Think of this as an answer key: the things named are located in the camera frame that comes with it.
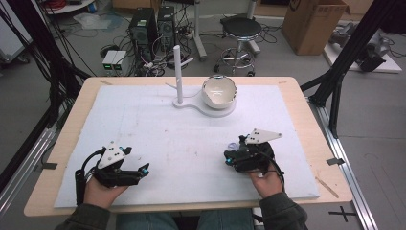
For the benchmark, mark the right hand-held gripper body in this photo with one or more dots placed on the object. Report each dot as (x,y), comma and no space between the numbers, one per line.
(253,155)

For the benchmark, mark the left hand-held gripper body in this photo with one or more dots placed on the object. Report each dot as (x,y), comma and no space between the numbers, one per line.
(111,172)

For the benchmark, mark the small clear plastic piece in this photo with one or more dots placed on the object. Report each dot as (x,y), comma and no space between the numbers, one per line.
(232,147)

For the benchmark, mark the person's left hand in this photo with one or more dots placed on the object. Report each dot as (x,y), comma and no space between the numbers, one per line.
(102,193)

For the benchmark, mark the person's right hand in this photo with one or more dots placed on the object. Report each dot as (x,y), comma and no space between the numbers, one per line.
(267,183)

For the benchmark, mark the white table cloth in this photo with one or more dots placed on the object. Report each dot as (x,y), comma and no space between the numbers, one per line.
(178,140)

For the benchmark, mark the person's legs in jeans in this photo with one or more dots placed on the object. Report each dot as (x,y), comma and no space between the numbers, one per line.
(217,220)

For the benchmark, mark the white bowl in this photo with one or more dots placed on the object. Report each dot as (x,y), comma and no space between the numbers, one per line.
(218,94)

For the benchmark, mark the black tape piece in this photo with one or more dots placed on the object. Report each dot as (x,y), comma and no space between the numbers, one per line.
(49,166)
(335,161)

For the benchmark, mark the thin wooden stick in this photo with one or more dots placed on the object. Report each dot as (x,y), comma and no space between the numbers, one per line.
(327,188)

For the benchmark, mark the white peg stand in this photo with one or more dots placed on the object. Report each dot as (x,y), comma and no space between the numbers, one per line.
(178,76)

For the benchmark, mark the black tape cross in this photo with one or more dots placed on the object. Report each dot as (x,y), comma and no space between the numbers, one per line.
(342,213)

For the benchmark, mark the white box with green display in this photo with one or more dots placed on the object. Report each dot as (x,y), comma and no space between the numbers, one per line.
(108,60)
(119,60)

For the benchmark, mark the black round stool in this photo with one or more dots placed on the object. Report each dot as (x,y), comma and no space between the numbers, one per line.
(241,28)

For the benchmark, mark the white table leg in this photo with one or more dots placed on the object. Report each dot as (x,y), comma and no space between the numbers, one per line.
(199,32)

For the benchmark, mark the large black computer tower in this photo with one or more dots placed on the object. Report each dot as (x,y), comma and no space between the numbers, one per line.
(142,32)

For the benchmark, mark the slim black computer tower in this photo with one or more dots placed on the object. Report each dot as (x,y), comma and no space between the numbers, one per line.
(166,27)

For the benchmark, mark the cardboard box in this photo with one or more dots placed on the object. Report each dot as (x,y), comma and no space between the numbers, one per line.
(312,25)

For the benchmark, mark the white board with grey device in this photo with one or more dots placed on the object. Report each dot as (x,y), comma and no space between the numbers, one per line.
(367,54)

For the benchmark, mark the clear plastic bag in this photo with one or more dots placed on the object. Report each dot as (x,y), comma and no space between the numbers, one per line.
(92,20)

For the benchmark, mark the white panel on stand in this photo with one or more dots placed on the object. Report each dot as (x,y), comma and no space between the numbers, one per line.
(12,38)

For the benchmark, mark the white round table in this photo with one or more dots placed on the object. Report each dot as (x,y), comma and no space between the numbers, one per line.
(70,6)

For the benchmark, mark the aluminium rail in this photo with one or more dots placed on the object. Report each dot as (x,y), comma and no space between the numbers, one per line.
(25,166)
(348,179)

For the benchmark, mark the black metal frame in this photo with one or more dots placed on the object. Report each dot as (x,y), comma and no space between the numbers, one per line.
(38,51)
(344,54)

